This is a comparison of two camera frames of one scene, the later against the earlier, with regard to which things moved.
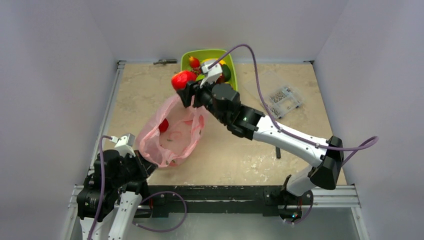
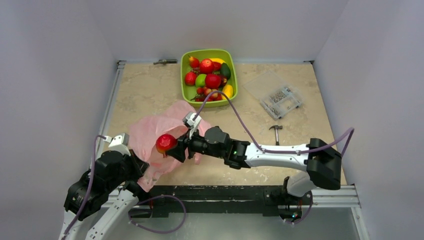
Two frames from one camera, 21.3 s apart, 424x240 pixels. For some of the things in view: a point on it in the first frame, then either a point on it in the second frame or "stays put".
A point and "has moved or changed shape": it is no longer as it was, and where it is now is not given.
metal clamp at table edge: (165, 61) stays put
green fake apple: (199, 77) stays put
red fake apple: (180, 79) has moved or changed shape
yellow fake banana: (222, 61) stays put
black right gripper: (189, 92) -> (183, 145)
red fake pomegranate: (163, 127) -> (165, 142)
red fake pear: (194, 62) stays put
